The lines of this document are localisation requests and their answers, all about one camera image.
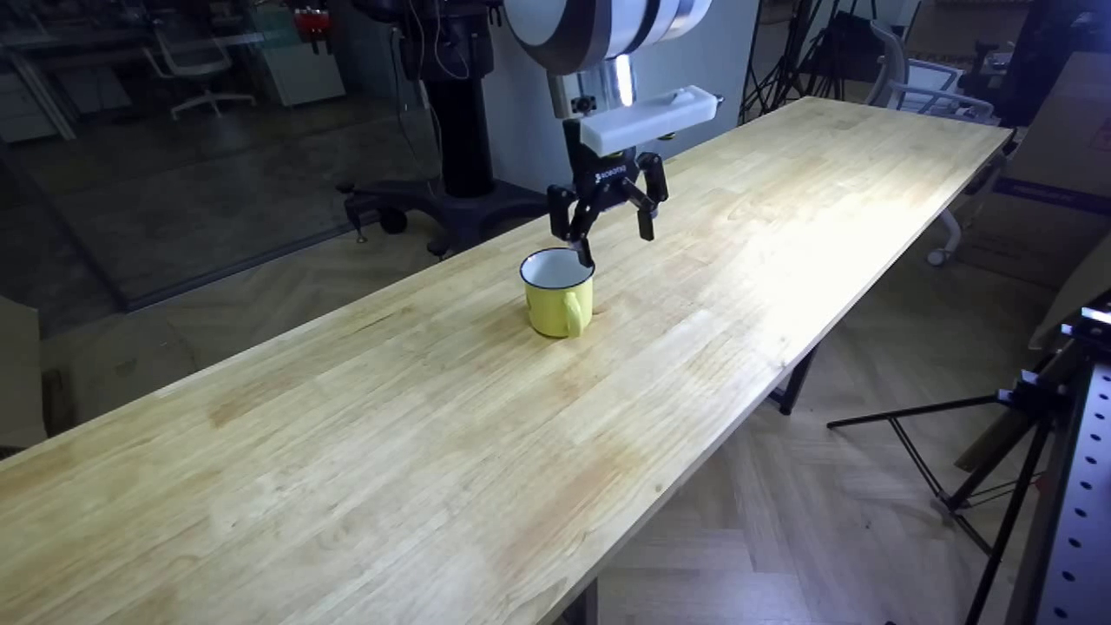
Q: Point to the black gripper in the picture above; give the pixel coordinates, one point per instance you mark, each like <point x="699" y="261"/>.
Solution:
<point x="610" y="174"/>

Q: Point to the yellow enamel mug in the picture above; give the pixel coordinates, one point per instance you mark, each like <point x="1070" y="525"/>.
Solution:
<point x="558" y="308"/>

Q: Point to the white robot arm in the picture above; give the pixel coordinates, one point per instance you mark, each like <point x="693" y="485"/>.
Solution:
<point x="603" y="24"/>

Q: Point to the black table leg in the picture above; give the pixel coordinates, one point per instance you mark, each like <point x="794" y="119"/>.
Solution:
<point x="794" y="382"/>

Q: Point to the black equipment stand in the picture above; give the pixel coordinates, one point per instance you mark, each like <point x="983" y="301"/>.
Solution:
<point x="857" y="46"/>

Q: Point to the white desk behind glass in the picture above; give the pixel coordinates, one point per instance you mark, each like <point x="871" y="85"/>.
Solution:
<point x="297" y="75"/>

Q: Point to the white mesh chair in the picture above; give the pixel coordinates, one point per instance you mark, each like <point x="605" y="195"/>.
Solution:
<point x="941" y="91"/>

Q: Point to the red object behind glass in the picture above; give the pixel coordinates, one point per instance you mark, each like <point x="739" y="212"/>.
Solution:
<point x="309" y="24"/>

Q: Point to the white office chair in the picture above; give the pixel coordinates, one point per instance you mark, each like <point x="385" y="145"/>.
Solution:
<point x="196" y="56"/>

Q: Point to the brown wooden cabinet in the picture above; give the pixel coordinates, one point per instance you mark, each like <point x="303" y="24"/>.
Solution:
<point x="1070" y="142"/>

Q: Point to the black light stand tripod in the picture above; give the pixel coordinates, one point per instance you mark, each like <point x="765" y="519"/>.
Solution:
<point x="1019" y="429"/>

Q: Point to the black bulky object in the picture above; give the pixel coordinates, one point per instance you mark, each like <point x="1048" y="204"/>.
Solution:
<point x="1055" y="56"/>

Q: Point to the perforated grey metal column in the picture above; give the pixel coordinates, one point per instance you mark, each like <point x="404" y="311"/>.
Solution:
<point x="1080" y="509"/>

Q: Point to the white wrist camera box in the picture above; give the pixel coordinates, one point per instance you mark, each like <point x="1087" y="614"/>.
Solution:
<point x="647" y="119"/>

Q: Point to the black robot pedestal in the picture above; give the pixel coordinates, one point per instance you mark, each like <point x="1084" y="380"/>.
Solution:
<point x="465" y="142"/>

